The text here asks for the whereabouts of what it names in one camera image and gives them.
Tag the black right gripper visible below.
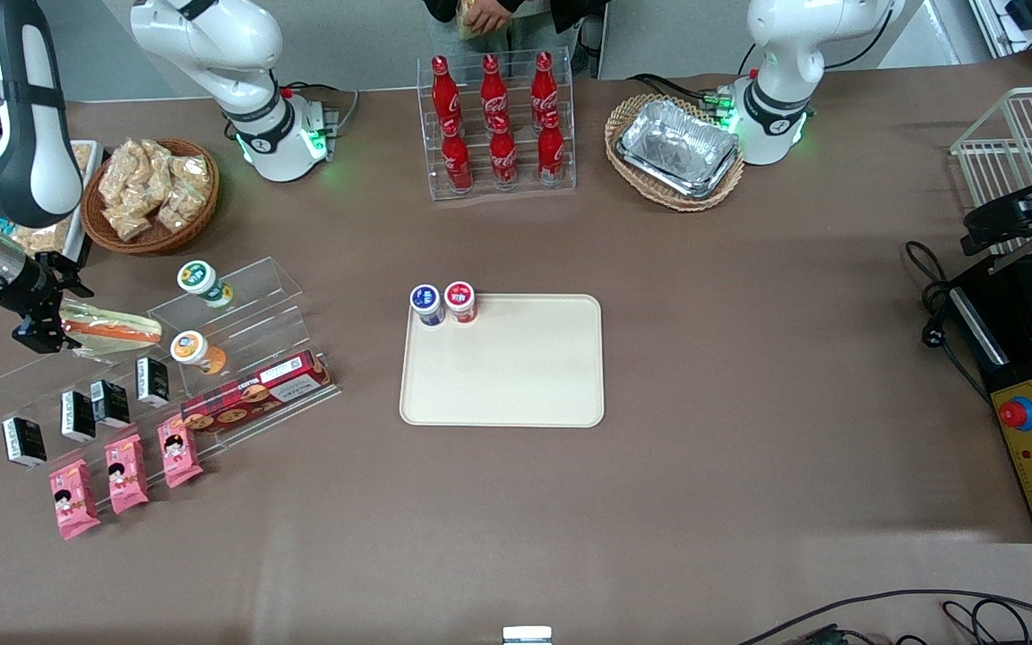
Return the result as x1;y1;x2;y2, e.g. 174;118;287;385
11;254;92;356

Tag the triangle sandwich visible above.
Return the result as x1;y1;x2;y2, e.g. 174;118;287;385
59;303;164;361

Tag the beige plastic tray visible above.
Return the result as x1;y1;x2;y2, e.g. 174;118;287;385
400;294;605;428

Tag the silver foil tray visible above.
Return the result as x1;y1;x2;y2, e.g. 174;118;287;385
615;99;741;200

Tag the person's bare hand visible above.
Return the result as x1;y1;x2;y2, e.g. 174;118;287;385
460;0;514;37

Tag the small black snack box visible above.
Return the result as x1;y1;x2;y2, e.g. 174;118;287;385
61;391;97;443
2;417;47;469
136;357;170;409
90;380;131;428

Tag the round wicker snack basket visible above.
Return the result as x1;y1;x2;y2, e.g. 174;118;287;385
81;138;220;256

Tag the clear bag of brown snacks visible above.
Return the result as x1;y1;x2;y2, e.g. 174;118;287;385
99;142;148;209
142;139;181;194
156;157;212;232
104;202;157;243

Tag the orange lid drink bottle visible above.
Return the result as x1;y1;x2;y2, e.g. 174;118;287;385
170;331;228;375

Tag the green lid drink bottle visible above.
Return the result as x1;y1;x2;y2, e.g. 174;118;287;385
177;260;235;309

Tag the pink cartoon snack pack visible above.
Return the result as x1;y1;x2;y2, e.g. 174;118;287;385
158;437;204;489
105;434;151;515
49;459;101;541

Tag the white rectangular container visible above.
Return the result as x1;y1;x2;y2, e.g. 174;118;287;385
10;141;105;267

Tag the clear acrylic stepped shelf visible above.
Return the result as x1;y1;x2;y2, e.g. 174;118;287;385
0;256;343;513

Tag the red tartan shortbread box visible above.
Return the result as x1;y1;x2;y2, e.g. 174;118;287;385
180;349;335;433

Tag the blue lid drink bottle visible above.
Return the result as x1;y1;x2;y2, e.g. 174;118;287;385
409;284;445;327

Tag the red lid drink bottle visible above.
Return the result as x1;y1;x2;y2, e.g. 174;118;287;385
443;280;478;324

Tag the red cola bottle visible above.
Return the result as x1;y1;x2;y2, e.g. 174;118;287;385
537;109;566;186
488;115;520;189
478;54;510;123
441;118;474;194
431;56;463;126
529;51;560;117

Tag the clear acrylic bottle rack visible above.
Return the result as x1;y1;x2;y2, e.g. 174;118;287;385
416;47;577;201

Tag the person in dark clothes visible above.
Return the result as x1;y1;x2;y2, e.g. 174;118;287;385
422;0;611;55

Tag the oval wicker basket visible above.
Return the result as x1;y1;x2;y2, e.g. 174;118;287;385
605;93;746;212

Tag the black heating machine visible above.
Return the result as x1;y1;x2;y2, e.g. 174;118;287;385
950;251;1032;543

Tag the black mounted device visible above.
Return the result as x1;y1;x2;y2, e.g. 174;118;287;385
962;175;1032;256

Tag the black cable at arm base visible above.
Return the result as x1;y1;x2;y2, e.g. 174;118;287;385
628;73;741;104
279;81;360;135

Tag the black power cable with plug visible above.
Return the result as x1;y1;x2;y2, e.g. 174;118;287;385
904;240;996;404

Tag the long black cable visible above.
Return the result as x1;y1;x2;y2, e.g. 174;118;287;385
735;589;1032;645

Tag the looped black cable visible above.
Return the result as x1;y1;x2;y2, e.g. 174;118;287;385
942;598;1032;645

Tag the white wire rack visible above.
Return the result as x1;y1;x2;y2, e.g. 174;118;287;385
950;85;1032;270

